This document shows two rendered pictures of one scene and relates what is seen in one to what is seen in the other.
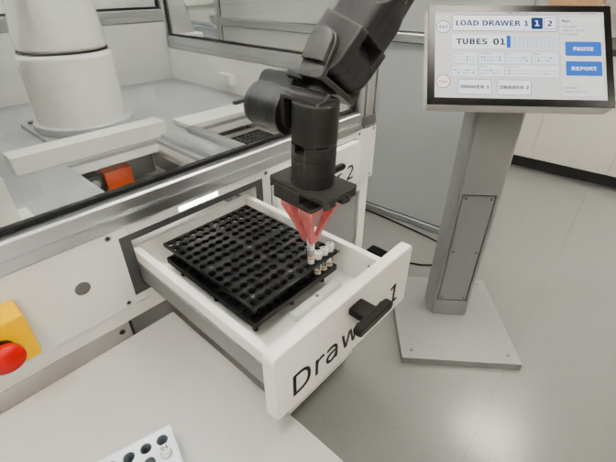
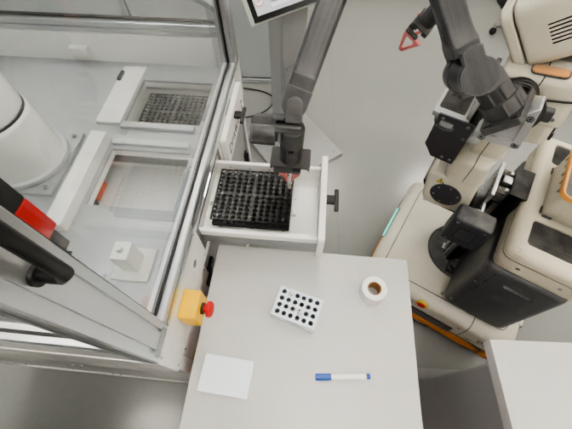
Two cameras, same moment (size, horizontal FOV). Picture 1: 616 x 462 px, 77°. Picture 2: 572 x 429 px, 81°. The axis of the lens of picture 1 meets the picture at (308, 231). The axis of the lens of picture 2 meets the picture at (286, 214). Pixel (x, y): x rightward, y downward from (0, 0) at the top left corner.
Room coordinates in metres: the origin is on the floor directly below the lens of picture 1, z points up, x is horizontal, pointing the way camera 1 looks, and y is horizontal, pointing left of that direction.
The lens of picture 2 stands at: (0.02, 0.34, 1.71)
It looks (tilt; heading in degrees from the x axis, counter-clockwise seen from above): 59 degrees down; 324
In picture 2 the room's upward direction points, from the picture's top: 1 degrees counter-clockwise
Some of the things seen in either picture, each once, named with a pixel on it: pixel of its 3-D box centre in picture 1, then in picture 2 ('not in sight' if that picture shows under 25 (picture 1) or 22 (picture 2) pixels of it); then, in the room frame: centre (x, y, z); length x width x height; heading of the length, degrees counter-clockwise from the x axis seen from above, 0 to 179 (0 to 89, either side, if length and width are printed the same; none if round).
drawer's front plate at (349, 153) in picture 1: (320, 178); (232, 121); (0.83, -0.03, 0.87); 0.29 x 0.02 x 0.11; 138
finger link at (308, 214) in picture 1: (307, 212); (287, 169); (0.47, 0.00, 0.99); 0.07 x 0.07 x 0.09; 48
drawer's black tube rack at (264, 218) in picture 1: (250, 262); (254, 201); (0.51, 0.09, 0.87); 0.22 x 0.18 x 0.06; 48
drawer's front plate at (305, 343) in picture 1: (347, 320); (322, 205); (0.38, -0.05, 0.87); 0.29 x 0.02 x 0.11; 138
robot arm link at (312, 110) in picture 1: (311, 119); (289, 134); (0.47, 0.00, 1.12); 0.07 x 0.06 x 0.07; 48
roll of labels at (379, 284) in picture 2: not in sight; (373, 290); (0.11, -0.03, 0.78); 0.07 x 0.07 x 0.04
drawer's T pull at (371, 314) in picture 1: (366, 312); (332, 199); (0.36, -0.07, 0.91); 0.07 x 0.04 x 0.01; 138
